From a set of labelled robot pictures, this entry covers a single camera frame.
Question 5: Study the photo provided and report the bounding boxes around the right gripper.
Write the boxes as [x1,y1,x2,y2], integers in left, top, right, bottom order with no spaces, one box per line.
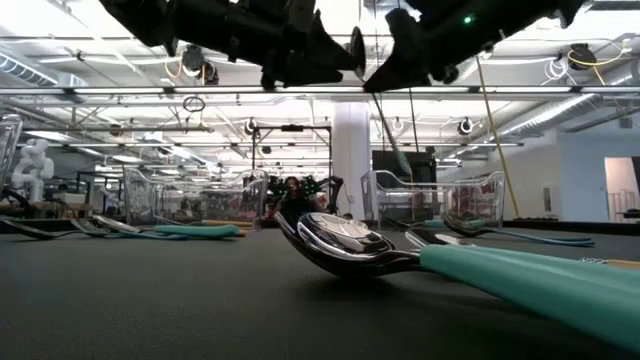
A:
[364,0,506,93]

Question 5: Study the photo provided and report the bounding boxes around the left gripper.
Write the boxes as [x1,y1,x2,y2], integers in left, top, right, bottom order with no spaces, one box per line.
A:
[224,0,354,91]

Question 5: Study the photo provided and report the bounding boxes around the white column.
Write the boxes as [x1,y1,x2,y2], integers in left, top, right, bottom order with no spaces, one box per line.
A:
[331,102,373,221]

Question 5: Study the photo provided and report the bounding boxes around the black screen panel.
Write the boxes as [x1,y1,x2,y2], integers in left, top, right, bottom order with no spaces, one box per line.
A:
[371,149,438,184]

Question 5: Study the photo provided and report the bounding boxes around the person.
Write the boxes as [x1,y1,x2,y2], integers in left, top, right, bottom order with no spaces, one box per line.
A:
[271,174,324,221]

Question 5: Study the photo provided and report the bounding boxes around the clear plastic bin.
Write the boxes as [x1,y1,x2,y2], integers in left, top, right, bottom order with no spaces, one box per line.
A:
[122,166,270,227]
[359,169,507,230]

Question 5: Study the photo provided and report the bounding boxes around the overhead metal crossbar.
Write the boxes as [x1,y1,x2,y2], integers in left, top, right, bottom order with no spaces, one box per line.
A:
[0,85,640,97]

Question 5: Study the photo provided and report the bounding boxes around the cluttered workbench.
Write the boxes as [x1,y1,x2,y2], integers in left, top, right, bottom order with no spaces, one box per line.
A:
[0,169,126,221]

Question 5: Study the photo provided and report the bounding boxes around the white robot figure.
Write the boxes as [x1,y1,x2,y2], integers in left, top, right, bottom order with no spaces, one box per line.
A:
[9,138,56,204]

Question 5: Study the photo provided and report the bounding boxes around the black metal frame stand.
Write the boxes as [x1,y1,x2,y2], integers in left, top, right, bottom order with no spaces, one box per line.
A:
[251,124,333,201]

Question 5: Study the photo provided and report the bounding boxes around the black coiled cable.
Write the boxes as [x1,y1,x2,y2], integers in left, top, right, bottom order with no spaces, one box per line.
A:
[369,91,416,177]

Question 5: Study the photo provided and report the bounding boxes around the yellow cable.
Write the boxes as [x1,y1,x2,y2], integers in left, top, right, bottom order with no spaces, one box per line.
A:
[473,53,522,220]

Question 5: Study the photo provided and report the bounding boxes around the black spoon teal handle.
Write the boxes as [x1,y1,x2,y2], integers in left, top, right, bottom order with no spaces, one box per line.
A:
[273,211,640,296]

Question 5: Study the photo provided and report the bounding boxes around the silver air duct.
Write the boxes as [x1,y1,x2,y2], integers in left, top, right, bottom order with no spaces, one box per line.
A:
[0,49,89,91]

